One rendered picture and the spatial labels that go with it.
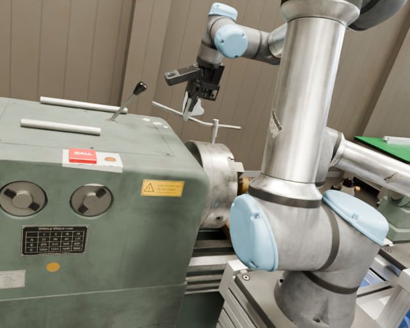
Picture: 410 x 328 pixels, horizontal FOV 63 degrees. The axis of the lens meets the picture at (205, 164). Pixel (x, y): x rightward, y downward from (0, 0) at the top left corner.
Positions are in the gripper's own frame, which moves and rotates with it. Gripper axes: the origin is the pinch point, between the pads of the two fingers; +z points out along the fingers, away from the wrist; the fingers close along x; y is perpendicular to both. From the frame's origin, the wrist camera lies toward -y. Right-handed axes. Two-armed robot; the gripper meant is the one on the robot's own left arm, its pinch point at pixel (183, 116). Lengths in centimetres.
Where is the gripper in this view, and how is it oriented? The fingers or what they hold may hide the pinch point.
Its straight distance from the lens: 110.8
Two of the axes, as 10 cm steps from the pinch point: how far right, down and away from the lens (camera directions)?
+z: -3.0, 7.9, 5.4
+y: 9.1, 0.7, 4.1
